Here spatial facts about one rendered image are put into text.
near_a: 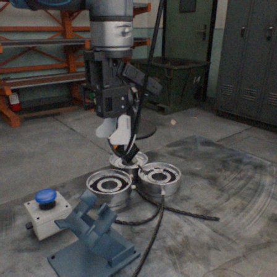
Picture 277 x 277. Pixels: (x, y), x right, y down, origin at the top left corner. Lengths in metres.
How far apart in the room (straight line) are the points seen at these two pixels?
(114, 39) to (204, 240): 0.40
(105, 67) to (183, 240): 0.35
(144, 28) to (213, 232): 5.03
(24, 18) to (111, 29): 3.92
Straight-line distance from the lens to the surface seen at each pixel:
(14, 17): 4.34
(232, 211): 0.63
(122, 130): 0.52
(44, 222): 0.54
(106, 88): 0.48
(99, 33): 0.47
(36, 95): 4.47
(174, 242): 0.53
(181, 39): 4.79
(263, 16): 3.45
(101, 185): 0.63
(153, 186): 0.61
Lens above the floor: 1.17
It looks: 25 degrees down
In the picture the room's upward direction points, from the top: straight up
